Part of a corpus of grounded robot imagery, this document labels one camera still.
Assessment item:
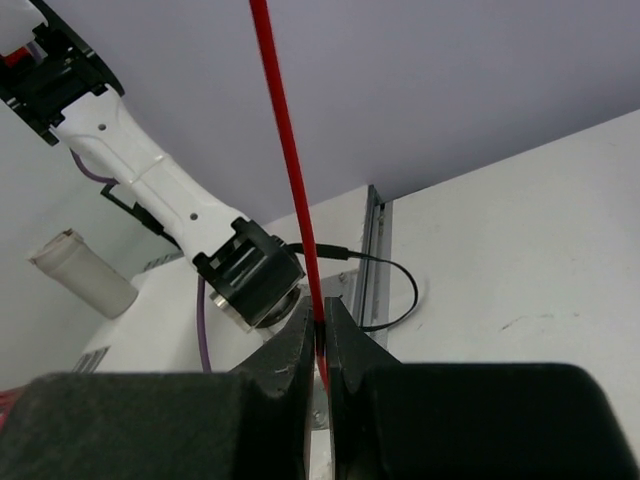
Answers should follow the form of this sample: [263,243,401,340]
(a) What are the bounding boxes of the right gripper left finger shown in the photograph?
[1,300,314,479]

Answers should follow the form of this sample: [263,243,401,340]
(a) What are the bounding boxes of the aluminium mounting rail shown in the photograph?
[352,185,393,327]

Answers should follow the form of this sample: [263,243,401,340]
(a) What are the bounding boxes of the right black base cable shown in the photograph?
[287,242,420,333]

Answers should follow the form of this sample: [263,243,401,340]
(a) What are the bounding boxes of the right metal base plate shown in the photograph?
[312,269,358,431]

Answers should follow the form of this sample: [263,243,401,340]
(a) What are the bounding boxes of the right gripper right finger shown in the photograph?
[325,298,630,479]

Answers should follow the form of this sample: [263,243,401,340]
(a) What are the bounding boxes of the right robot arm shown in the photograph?
[1,1,639,479]

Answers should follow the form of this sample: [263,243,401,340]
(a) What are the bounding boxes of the white cylindrical tube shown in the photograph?
[27,229,139,320]

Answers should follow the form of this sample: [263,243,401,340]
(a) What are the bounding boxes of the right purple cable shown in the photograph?
[69,149,211,374]

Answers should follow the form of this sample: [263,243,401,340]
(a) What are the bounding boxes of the red black headphones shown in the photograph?
[249,1,330,392]

